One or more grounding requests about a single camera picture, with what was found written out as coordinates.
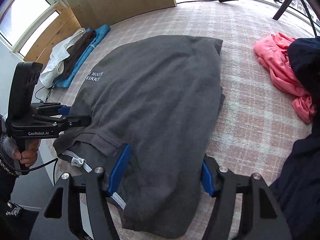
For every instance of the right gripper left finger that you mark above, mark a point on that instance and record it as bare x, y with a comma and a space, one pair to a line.
116, 166

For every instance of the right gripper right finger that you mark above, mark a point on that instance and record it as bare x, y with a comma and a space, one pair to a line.
209, 176

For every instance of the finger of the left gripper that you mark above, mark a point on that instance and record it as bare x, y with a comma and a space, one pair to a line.
75, 121
64, 110

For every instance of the dark grey printed t-shirt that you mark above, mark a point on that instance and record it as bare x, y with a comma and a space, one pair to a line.
162, 96

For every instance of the person's left hand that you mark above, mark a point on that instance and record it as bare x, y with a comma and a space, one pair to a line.
29, 156

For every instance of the white folded garment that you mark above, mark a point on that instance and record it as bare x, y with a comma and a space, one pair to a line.
59, 53

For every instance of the brown folded garment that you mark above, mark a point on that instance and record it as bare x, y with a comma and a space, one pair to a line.
75, 51

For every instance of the plaid pink table cloth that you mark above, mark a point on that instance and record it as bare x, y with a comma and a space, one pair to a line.
257, 126

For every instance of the blue folded garment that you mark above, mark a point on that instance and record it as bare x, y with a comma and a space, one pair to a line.
101, 33

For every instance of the pink garment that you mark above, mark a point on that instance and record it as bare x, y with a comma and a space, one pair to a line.
272, 54

